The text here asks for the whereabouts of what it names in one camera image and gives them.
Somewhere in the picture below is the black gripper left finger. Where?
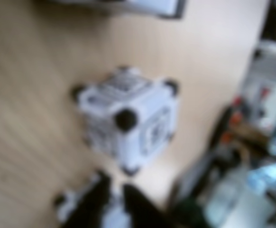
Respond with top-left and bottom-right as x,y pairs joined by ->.
68,170 -> 115,228

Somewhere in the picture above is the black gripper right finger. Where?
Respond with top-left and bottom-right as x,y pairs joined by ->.
122,184 -> 175,228

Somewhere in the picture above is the white cube zigzag symbol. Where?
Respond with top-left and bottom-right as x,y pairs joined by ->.
54,171 -> 134,228

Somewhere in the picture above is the white cube crossed loop symbol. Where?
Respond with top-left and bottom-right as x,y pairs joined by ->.
71,66 -> 180,177

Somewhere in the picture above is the clear plastic container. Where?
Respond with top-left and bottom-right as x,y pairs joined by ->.
204,166 -> 276,228

